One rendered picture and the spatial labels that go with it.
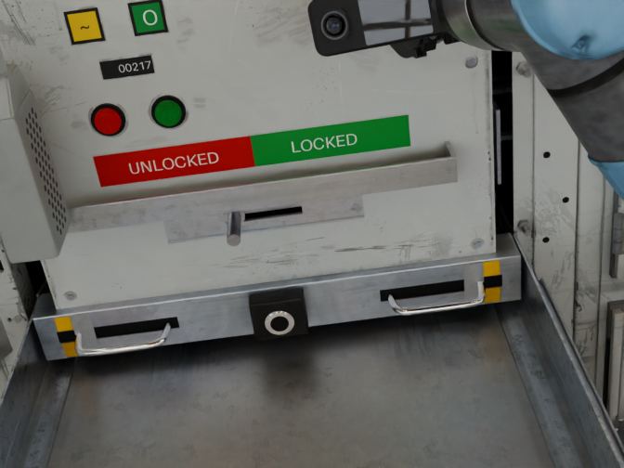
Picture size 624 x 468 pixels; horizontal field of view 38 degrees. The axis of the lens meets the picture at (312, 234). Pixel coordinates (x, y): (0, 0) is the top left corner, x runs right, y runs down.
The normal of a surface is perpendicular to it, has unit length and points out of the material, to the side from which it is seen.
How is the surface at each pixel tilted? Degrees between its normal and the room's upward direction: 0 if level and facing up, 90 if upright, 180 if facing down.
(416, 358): 0
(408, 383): 0
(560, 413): 0
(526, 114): 90
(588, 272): 90
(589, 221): 90
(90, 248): 90
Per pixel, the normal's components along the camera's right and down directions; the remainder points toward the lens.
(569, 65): -0.38, 0.63
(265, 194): 0.05, 0.51
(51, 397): -0.12, -0.85
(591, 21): 0.27, 0.22
